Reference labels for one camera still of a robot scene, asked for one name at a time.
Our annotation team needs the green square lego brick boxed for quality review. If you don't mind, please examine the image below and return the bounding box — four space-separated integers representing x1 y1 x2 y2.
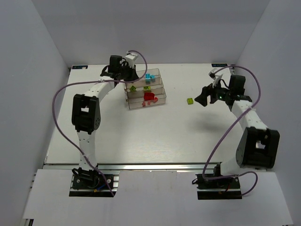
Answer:
187 98 194 105

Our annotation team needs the small green lego piece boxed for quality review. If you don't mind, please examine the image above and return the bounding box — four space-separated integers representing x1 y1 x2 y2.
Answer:
129 85 136 92

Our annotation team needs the blue rounded lego brick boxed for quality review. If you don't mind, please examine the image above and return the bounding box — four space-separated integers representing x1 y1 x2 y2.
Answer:
145 73 151 84

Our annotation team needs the red rounded lego brick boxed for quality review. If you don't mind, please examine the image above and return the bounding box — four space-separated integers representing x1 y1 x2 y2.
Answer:
143 92 155 101

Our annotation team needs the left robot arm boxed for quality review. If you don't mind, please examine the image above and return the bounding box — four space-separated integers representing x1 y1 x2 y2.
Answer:
71 52 139 171

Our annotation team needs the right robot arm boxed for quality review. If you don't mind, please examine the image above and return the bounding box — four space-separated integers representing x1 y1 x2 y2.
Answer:
195 73 280 178

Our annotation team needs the clear bin third row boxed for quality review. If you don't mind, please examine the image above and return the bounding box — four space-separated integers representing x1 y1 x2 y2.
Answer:
125 78 163 92

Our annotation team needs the clear bin back row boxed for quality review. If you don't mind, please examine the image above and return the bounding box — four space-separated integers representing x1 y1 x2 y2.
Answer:
137 68 161 81

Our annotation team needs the right blue corner label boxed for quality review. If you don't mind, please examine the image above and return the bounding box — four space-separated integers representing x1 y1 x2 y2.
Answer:
211 63 228 68

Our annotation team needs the blue corner label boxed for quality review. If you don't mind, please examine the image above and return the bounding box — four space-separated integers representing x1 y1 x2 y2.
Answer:
211 63 228 68
71 65 88 70

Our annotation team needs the clear bin nearest front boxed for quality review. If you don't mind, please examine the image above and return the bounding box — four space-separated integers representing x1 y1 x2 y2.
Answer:
127 93 166 110

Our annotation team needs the clear bin second row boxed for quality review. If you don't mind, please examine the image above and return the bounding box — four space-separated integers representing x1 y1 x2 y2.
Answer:
127 87 165 98

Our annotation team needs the left blue corner label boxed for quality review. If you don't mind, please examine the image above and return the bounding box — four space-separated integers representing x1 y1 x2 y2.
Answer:
71 65 88 70

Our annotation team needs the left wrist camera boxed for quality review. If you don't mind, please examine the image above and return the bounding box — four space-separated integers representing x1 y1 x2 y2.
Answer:
124 52 138 68

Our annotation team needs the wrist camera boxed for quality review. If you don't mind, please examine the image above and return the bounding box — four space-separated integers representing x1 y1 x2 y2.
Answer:
208 68 223 88
124 52 138 68

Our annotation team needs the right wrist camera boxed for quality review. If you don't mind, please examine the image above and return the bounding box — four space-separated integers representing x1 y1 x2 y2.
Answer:
208 68 223 88

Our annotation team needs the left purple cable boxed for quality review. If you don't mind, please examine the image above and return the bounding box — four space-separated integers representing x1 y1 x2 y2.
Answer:
52 49 148 198

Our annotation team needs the purple cable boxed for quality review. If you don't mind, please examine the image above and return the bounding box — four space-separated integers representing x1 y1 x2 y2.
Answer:
52 49 148 198
201 65 262 196

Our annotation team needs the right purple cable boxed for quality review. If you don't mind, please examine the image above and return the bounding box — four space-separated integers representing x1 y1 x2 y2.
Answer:
201 65 262 196

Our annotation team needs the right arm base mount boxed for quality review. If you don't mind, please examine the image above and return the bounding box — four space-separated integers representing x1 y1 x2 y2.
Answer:
191 174 242 200

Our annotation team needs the aluminium table rail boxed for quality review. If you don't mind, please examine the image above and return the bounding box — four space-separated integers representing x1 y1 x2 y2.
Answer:
42 163 205 171

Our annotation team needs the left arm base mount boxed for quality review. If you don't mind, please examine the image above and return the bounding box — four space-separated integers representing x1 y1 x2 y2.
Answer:
69 168 118 198

